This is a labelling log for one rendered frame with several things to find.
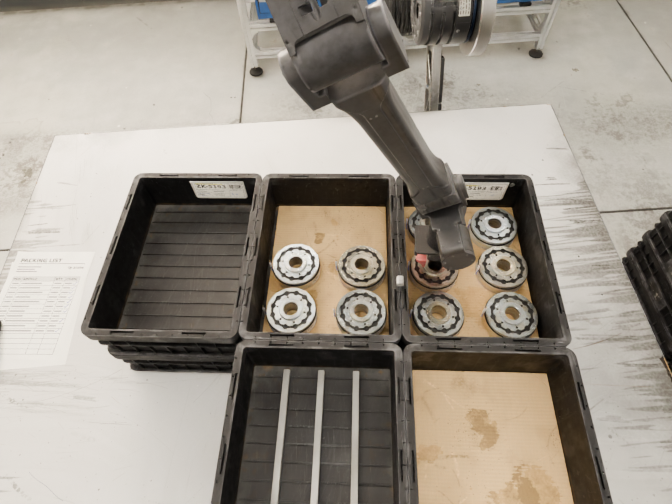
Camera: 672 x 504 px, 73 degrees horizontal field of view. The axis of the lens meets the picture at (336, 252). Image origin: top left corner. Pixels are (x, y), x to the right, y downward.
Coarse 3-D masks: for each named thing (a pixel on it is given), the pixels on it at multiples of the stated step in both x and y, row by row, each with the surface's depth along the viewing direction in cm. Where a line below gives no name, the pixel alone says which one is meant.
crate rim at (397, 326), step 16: (272, 176) 103; (288, 176) 103; (304, 176) 103; (320, 176) 103; (336, 176) 103; (352, 176) 103; (368, 176) 103; (384, 176) 102; (256, 224) 96; (256, 240) 95; (256, 256) 92; (400, 304) 85; (240, 320) 85; (400, 320) 84; (256, 336) 83; (272, 336) 83; (288, 336) 83; (304, 336) 83; (320, 336) 83; (336, 336) 82; (352, 336) 83; (368, 336) 82; (384, 336) 82; (400, 336) 82
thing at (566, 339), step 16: (464, 176) 101; (480, 176) 101; (496, 176) 101; (512, 176) 101; (528, 176) 101; (400, 192) 100; (528, 192) 99; (400, 208) 99; (400, 224) 95; (400, 240) 93; (544, 240) 92; (400, 256) 91; (544, 256) 90; (400, 272) 89; (400, 288) 87; (560, 304) 84; (560, 320) 82; (416, 336) 82; (432, 336) 82; (448, 336) 82; (464, 336) 82
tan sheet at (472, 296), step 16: (480, 208) 109; (464, 272) 100; (416, 288) 98; (464, 288) 98; (480, 288) 98; (528, 288) 97; (464, 304) 96; (480, 304) 96; (464, 320) 94; (480, 320) 94; (480, 336) 92
